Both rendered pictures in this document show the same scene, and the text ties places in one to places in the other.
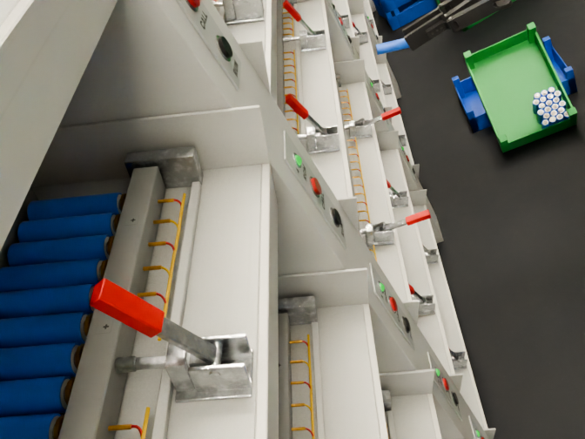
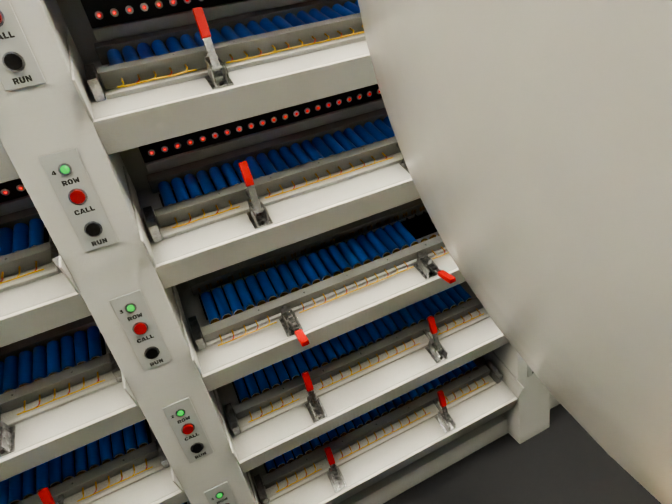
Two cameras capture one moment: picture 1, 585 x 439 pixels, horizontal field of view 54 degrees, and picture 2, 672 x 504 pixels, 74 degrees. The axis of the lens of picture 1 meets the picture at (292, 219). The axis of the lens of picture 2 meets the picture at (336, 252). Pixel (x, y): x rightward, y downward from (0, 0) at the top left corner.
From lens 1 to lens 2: 0.72 m
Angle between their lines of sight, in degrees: 43
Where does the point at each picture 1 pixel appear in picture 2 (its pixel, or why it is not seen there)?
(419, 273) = (355, 397)
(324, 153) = (249, 222)
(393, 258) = (271, 341)
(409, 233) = (401, 374)
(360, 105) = not seen: hidden behind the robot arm
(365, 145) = (411, 278)
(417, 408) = (122, 398)
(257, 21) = (211, 87)
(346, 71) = not seen: hidden behind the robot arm
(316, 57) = (395, 174)
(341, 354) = (32, 292)
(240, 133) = not seen: outside the picture
